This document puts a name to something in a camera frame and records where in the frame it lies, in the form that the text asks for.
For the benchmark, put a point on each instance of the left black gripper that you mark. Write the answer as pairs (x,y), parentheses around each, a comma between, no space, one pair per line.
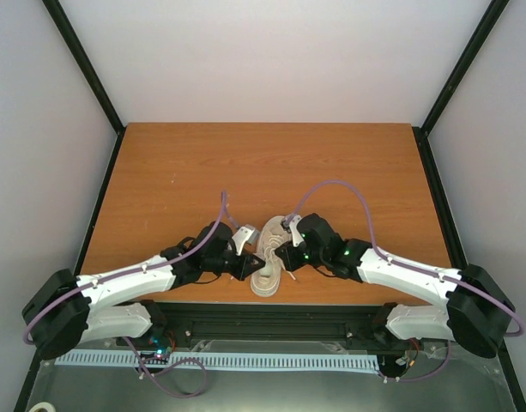
(244,270)

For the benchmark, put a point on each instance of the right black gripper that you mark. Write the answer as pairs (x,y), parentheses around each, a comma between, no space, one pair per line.
(292,263)

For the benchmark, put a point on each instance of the beige lace sneaker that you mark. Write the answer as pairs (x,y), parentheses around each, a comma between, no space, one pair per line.
(266,281)

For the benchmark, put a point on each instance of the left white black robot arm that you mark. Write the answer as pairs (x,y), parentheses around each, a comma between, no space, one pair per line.
(69,310)

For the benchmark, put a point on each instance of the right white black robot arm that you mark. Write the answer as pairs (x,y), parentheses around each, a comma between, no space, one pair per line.
(464,306)

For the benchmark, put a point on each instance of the left electronics board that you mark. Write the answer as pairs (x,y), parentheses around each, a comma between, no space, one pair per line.
(161,352)

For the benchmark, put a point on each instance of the electronics board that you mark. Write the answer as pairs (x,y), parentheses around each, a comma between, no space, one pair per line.
(161,352)
(396,366)

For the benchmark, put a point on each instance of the right electronics board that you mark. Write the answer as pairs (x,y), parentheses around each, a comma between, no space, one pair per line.
(396,366)

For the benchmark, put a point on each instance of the white tape roll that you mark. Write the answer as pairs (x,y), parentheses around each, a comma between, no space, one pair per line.
(43,407)

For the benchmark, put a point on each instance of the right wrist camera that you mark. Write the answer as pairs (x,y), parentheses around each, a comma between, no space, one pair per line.
(290,224)

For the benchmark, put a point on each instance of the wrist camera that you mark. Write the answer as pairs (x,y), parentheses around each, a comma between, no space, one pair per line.
(290,224)
(245,235)

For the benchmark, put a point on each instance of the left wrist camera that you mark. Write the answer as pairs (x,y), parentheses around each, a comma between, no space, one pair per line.
(245,235)

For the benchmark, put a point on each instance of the light blue cable duct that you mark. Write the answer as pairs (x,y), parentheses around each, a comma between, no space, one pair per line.
(226,362)

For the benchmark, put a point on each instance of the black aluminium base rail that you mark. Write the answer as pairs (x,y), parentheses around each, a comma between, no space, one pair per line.
(378,329)

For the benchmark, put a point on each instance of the right black frame post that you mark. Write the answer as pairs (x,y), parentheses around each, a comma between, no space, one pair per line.
(476,41)

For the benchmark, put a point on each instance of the black frame post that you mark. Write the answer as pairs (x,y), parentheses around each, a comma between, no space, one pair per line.
(476,41)
(83,62)

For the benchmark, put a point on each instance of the left black frame post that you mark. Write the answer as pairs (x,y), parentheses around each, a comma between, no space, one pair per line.
(83,62)

